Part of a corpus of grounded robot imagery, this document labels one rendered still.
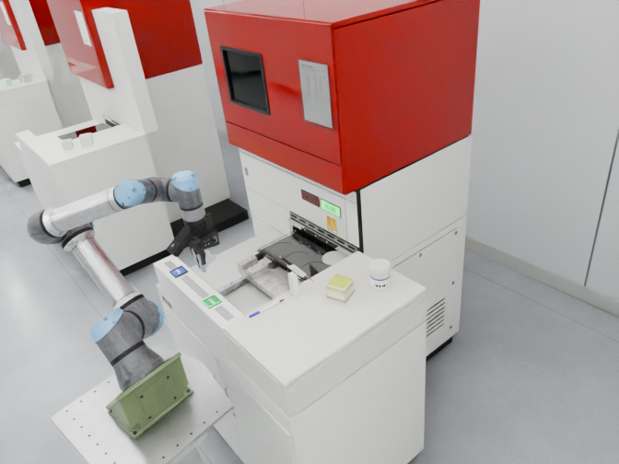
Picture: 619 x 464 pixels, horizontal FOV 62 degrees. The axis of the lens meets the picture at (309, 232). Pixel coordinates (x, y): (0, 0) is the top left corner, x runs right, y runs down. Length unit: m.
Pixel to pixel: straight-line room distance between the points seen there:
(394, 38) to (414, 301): 0.90
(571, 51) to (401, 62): 1.25
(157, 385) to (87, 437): 0.27
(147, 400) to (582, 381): 2.12
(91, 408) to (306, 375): 0.72
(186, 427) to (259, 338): 0.34
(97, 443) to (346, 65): 1.39
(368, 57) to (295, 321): 0.90
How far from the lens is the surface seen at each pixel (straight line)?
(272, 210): 2.48
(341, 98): 1.75
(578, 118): 3.05
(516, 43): 3.13
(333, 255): 2.14
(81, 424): 1.87
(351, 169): 1.86
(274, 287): 2.04
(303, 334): 1.69
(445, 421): 2.69
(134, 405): 1.68
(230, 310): 1.84
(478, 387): 2.85
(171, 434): 1.72
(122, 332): 1.71
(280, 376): 1.57
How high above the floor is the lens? 2.10
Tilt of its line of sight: 31 degrees down
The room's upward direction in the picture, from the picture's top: 7 degrees counter-clockwise
